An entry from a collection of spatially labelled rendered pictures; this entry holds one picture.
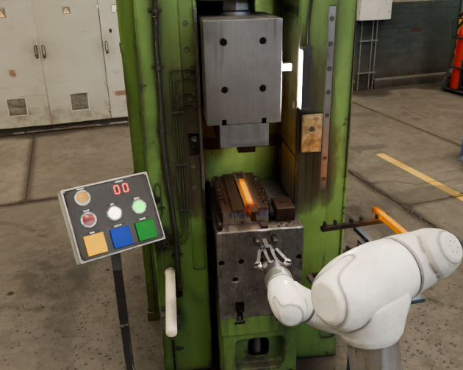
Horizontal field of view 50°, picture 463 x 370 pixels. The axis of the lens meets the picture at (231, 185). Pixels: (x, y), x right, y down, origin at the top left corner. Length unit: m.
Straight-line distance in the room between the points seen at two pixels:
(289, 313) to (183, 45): 1.13
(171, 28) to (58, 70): 5.15
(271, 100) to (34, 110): 5.52
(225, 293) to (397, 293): 1.37
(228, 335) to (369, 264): 1.54
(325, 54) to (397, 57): 7.52
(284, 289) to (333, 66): 1.05
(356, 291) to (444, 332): 2.30
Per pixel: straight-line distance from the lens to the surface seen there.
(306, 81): 2.12
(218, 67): 1.93
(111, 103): 7.25
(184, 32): 2.05
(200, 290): 2.48
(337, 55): 2.19
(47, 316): 3.37
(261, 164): 2.58
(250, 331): 2.41
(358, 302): 0.92
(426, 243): 1.04
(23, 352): 3.14
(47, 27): 7.06
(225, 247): 2.13
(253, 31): 1.94
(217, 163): 2.55
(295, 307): 1.48
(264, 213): 2.15
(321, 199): 2.35
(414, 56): 9.87
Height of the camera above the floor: 1.91
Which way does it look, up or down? 23 degrees down
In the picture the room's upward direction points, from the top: 1 degrees counter-clockwise
